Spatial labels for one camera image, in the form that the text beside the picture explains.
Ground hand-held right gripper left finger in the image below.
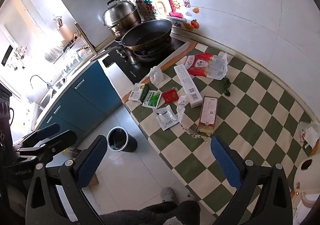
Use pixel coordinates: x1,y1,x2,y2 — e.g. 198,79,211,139
25,135,108,225

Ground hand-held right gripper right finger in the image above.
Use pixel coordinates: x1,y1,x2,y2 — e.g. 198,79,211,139
210,136,293,225

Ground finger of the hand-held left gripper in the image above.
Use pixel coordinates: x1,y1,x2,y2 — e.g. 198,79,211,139
22,123,61,142
16,130,77,156

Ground black round trash bin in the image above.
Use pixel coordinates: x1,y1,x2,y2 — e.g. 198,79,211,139
107,127,138,153

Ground pink brown box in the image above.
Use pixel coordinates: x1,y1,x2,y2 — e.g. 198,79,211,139
196,95,219,137

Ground torn white plastic wrapper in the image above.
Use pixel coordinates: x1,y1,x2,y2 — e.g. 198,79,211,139
176,95,209,143

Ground dark green scrap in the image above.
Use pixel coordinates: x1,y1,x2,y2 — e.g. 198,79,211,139
223,77,232,97

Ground silver sachet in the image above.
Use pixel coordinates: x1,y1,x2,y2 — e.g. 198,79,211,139
153,105,179,131

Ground small white green box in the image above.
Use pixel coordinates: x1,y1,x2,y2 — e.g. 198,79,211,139
129,82,150,103

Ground green sachet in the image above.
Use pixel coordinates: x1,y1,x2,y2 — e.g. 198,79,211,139
142,91,162,109

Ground long white box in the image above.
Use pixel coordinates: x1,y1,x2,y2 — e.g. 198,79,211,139
174,64,202,108

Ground red sachet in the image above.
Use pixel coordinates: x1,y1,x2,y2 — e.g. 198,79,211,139
161,89,178,105

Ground red sausage package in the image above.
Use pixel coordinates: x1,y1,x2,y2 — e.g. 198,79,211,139
184,52,216,78

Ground clear plastic wrapper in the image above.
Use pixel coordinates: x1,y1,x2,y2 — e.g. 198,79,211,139
205,52,228,80

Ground white tissue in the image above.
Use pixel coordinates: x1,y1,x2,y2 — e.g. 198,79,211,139
149,66,164,84

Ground small bottle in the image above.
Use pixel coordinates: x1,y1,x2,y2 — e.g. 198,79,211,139
66,147,83,158

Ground stainless steel sink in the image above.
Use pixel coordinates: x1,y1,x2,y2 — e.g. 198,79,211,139
35,77,68,117

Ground chrome sink faucet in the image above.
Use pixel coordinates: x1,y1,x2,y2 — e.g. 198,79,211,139
30,75,52,90

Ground blue kitchen cabinet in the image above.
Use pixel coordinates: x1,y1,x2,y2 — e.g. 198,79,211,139
31,61,123,145

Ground green white checkered tablecloth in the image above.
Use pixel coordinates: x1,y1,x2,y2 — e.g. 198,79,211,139
124,41,316,225

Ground grey fuzzy slipper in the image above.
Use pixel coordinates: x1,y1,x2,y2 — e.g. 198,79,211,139
162,216,181,225
160,187,176,203

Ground dish rack with dishes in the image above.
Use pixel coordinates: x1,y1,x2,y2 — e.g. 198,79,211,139
44,37,97,66

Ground person's dark trouser legs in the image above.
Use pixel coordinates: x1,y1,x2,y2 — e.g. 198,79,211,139
100,200,200,225

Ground cream round appliance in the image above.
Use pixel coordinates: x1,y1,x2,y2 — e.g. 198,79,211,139
292,156,320,225

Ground white red wrapper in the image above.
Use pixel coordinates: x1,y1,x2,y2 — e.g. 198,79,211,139
297,120,320,149

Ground black glass gas stove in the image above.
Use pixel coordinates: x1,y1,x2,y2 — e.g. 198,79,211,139
99,36,185,84

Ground utensil holder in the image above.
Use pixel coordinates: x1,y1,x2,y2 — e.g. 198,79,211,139
52,15,73,41

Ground stainless steel steamer pot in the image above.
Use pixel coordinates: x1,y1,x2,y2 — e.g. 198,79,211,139
102,0,143,38

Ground black wok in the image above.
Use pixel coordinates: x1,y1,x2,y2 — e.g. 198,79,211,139
90,19,173,62

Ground white wall appliance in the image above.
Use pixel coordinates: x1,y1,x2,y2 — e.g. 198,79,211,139
0,45,14,67

